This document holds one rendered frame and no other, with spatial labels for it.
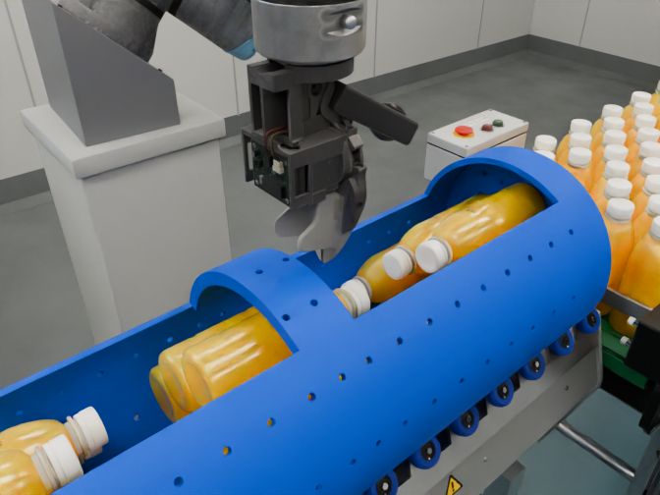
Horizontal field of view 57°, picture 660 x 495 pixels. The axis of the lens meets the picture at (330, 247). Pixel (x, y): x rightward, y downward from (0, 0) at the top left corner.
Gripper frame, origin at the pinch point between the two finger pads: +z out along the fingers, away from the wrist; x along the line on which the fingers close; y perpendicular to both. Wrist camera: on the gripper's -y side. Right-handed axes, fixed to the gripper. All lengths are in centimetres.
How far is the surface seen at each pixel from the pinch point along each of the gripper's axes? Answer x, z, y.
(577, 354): 12, 32, -40
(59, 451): 1.3, 6.1, 29.5
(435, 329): 11.2, 5.9, -4.2
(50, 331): -165, 124, 2
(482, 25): -268, 91, -390
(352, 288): 0.6, 6.2, -2.7
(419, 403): 13.8, 11.1, 0.2
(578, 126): -16, 13, -79
